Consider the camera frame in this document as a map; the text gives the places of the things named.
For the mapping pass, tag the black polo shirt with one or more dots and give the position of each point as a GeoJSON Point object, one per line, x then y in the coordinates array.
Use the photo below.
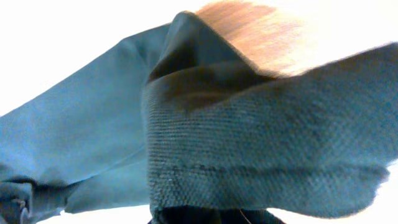
{"type": "Point", "coordinates": [173, 117]}

